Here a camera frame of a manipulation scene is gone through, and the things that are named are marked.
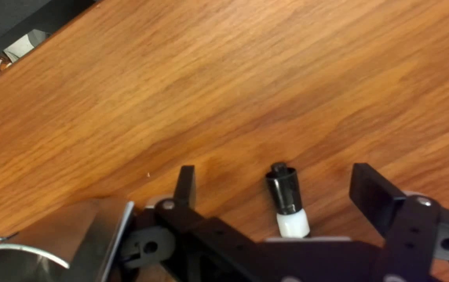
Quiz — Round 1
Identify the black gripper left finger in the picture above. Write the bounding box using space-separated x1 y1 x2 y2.
124 164 257 282

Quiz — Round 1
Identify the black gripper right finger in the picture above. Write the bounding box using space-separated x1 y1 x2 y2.
348 161 449 282

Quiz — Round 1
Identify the black marker with white label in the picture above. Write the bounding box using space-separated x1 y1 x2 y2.
263 161 312 241

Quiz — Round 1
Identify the silver metal pot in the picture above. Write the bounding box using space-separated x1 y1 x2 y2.
0 195 136 282

